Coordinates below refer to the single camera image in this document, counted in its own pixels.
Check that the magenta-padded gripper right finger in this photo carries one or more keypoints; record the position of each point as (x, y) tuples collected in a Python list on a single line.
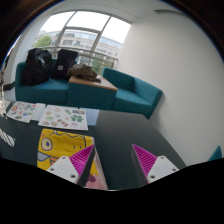
[(161, 166)]

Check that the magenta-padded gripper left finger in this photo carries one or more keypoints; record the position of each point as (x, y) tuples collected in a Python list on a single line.
[(63, 168)]

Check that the teal chair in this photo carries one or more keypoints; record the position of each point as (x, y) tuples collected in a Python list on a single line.
[(216, 155)]

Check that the teal wooden-topped side table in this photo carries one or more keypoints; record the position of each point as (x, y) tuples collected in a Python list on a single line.
[(86, 96)]

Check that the teal armchair sofa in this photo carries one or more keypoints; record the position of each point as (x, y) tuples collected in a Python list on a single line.
[(133, 96)]

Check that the brown crumpled jacket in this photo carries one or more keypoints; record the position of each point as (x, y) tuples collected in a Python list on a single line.
[(83, 71)]

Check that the black backpack with tan patch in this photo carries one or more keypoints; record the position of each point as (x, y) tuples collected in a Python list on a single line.
[(63, 65)]

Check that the plain black backpack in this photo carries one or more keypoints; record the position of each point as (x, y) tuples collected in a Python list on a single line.
[(36, 66)]

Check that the metal window railing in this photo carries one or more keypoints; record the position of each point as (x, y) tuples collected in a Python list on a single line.
[(100, 55)]

